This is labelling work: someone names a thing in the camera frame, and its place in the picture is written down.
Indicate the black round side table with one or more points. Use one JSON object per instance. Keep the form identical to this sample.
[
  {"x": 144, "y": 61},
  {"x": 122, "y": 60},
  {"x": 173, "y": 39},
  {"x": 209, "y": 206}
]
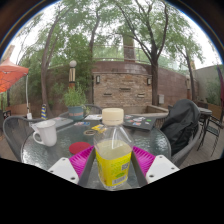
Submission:
[{"x": 208, "y": 128}]

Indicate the yellow-labelled clear drink bottle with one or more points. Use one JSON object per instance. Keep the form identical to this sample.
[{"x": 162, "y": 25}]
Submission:
[{"x": 113, "y": 160}]

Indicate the orange patio umbrella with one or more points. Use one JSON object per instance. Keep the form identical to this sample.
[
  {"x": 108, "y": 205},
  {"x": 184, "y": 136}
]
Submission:
[{"x": 10, "y": 75}]

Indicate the white ceramic mug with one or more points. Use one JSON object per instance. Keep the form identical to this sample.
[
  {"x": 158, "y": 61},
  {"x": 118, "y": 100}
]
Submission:
[{"x": 46, "y": 133}]

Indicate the white printed booklet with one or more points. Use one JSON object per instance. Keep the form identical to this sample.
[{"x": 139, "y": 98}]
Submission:
[{"x": 93, "y": 117}]

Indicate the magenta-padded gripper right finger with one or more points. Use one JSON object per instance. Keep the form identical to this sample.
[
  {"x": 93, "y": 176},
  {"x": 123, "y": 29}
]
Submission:
[{"x": 145, "y": 158}]

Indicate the flat round red coaster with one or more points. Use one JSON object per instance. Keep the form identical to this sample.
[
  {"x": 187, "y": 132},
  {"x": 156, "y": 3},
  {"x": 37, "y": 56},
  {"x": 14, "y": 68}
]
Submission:
[{"x": 79, "y": 147}]

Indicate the black wall lantern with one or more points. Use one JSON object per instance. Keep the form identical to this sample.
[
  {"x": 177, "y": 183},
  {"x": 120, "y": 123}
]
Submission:
[
  {"x": 98, "y": 79},
  {"x": 149, "y": 81}
]

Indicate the grey chair holding jacket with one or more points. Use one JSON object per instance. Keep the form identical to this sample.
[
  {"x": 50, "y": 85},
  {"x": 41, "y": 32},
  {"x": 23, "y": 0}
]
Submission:
[{"x": 186, "y": 151}]

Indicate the green plant in teal pot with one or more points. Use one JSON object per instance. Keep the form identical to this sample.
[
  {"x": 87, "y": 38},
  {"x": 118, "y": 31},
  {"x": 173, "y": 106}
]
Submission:
[{"x": 75, "y": 100}]

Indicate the black laptop with stickers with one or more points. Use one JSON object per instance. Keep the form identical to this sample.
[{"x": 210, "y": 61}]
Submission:
[{"x": 140, "y": 122}]

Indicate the grey wicker armchair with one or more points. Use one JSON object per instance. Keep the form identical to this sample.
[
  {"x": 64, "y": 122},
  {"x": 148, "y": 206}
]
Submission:
[{"x": 15, "y": 133}]

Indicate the silver laptop with stickers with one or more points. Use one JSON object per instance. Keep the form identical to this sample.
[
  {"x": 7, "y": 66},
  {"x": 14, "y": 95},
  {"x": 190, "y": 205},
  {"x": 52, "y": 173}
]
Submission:
[{"x": 63, "y": 122}]

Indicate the small yellow card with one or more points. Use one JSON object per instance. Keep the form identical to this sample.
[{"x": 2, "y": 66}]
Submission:
[{"x": 98, "y": 128}]

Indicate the blue yellow striped bollard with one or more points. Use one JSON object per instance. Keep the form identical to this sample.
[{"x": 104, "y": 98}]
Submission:
[{"x": 43, "y": 112}]

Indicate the small colourful card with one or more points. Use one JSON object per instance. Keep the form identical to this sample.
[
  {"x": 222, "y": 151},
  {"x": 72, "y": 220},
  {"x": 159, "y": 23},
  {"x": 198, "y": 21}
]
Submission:
[{"x": 81, "y": 123}]

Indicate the wooden striped lamp post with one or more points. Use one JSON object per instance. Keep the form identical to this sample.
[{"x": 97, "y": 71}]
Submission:
[{"x": 72, "y": 75}]

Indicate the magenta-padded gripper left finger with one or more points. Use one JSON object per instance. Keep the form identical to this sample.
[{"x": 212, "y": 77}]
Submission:
[{"x": 80, "y": 160}]

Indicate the grey wall box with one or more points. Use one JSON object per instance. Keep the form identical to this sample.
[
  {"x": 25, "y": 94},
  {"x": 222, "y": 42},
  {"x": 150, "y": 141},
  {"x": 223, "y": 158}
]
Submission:
[{"x": 161, "y": 99}]

